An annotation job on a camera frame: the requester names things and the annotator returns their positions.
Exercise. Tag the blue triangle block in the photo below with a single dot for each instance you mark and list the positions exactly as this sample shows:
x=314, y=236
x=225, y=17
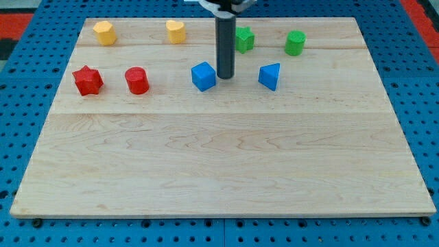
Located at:
x=269, y=75

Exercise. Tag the light wooden board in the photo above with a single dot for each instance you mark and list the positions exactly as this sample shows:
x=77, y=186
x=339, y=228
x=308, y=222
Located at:
x=325, y=143

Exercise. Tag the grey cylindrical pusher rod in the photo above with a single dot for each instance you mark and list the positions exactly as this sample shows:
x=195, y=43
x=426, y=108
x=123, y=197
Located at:
x=225, y=31

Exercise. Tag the red cylinder block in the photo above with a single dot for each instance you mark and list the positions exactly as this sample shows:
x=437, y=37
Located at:
x=136, y=78

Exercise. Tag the blue perforated base mat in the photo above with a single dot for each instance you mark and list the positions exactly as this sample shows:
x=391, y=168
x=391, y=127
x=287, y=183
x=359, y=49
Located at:
x=34, y=70

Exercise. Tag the yellow hexagon block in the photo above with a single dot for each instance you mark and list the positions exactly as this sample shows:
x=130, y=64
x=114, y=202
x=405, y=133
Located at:
x=105, y=33

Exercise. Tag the green cylinder block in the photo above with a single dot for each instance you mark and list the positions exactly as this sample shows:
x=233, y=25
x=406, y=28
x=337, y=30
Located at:
x=295, y=42

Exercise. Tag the green star block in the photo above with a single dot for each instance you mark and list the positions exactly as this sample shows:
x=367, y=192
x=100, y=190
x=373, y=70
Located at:
x=244, y=39

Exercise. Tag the blue cube block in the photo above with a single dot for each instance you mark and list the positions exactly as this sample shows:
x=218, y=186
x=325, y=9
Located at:
x=203, y=76

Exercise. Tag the red star block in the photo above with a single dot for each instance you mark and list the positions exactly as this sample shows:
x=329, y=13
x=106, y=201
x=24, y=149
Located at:
x=88, y=81

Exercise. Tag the yellow heart block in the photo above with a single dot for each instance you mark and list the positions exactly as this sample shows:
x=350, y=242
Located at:
x=176, y=31

